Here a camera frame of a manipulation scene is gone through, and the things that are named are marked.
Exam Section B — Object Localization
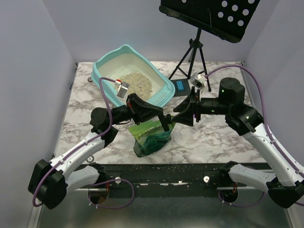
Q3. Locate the teal cat litter box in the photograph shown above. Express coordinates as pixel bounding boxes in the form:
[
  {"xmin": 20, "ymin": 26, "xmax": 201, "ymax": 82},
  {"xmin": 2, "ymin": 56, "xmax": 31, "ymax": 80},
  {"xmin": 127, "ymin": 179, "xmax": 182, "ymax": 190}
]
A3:
[{"xmin": 91, "ymin": 45, "xmax": 175, "ymax": 107}]

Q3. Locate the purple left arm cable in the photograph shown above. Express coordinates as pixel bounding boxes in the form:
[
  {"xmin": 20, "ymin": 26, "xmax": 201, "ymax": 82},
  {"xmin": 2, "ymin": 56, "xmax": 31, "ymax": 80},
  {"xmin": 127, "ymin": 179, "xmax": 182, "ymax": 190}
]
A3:
[{"xmin": 32, "ymin": 76, "xmax": 135, "ymax": 209}]

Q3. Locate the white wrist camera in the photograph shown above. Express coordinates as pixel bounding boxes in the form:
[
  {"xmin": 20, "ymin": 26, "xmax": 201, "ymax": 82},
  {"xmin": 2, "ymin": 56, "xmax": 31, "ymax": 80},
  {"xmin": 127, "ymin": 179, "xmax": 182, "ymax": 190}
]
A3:
[
  {"xmin": 114, "ymin": 79, "xmax": 130, "ymax": 99},
  {"xmin": 190, "ymin": 73, "xmax": 207, "ymax": 91}
]

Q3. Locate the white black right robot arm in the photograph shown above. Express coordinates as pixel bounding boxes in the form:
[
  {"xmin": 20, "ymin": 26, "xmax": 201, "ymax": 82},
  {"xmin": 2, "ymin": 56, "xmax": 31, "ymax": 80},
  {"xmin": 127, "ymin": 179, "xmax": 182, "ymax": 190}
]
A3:
[{"xmin": 172, "ymin": 77, "xmax": 304, "ymax": 209}]

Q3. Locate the black bag clip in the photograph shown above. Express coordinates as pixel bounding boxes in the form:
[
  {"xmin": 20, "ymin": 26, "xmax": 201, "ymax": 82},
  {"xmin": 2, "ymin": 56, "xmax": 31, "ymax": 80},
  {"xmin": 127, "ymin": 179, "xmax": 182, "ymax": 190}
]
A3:
[{"xmin": 158, "ymin": 114, "xmax": 172, "ymax": 132}]

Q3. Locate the black tripod stand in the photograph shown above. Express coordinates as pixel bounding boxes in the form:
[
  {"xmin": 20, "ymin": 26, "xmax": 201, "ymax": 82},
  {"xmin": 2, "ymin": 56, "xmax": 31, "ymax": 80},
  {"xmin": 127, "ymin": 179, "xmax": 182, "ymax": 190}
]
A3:
[{"xmin": 169, "ymin": 28, "xmax": 208, "ymax": 80}]

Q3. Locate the beige litter pile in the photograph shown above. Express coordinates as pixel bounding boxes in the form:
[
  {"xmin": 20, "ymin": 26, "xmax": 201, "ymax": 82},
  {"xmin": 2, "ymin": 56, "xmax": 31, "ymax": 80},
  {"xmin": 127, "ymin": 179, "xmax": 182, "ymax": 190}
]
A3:
[{"xmin": 119, "ymin": 71, "xmax": 152, "ymax": 101}]

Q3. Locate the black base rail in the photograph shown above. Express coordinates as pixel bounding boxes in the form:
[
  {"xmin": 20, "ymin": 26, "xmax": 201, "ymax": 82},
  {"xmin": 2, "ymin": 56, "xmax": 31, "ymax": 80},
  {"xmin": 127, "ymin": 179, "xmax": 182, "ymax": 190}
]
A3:
[{"xmin": 67, "ymin": 163, "xmax": 270, "ymax": 198}]

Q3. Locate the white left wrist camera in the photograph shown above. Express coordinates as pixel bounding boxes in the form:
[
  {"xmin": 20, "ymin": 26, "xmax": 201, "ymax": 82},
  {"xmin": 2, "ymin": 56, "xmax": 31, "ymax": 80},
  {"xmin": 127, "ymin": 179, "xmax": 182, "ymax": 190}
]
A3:
[{"xmin": 114, "ymin": 79, "xmax": 130, "ymax": 99}]

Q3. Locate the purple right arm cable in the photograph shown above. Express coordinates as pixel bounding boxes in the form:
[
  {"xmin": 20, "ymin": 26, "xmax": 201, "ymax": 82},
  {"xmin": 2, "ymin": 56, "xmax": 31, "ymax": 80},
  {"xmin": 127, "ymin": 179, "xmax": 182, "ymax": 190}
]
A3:
[{"xmin": 205, "ymin": 65, "xmax": 304, "ymax": 207}]

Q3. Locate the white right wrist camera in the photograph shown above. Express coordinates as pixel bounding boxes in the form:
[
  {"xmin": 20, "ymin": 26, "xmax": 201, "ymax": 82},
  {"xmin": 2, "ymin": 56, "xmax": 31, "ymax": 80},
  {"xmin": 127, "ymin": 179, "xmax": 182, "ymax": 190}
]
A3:
[{"xmin": 190, "ymin": 73, "xmax": 207, "ymax": 91}]

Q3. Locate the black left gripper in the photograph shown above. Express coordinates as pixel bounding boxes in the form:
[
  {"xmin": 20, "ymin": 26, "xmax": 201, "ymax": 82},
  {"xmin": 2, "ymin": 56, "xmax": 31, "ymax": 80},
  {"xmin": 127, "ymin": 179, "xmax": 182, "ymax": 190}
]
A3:
[{"xmin": 109, "ymin": 93, "xmax": 163, "ymax": 126}]

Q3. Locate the green litter bag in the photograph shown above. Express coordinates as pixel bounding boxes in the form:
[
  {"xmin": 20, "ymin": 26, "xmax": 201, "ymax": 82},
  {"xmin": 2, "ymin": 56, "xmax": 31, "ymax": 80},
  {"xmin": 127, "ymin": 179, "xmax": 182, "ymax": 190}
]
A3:
[{"xmin": 128, "ymin": 120, "xmax": 175, "ymax": 157}]

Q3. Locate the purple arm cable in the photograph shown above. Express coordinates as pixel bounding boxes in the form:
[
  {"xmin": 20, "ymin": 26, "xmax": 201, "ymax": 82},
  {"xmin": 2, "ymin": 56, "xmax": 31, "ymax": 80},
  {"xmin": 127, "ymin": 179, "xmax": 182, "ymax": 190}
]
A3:
[
  {"xmin": 205, "ymin": 65, "xmax": 304, "ymax": 207},
  {"xmin": 32, "ymin": 76, "xmax": 135, "ymax": 209}
]

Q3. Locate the black music stand tray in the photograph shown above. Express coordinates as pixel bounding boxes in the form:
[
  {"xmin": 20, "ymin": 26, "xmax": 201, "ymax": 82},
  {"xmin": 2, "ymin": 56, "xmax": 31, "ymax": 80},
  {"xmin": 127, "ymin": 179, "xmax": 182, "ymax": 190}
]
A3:
[{"xmin": 159, "ymin": 0, "xmax": 260, "ymax": 43}]

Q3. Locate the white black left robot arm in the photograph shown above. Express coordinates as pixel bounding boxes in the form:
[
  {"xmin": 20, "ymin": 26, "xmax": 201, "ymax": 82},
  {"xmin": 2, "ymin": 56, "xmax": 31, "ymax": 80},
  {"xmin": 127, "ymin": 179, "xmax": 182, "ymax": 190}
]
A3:
[{"xmin": 28, "ymin": 94, "xmax": 172, "ymax": 209}]

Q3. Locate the black lego baseplate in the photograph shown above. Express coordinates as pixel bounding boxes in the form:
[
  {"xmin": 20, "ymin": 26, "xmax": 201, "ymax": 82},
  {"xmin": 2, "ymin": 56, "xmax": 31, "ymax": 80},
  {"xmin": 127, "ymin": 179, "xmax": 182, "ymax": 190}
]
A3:
[{"xmin": 171, "ymin": 78, "xmax": 191, "ymax": 97}]

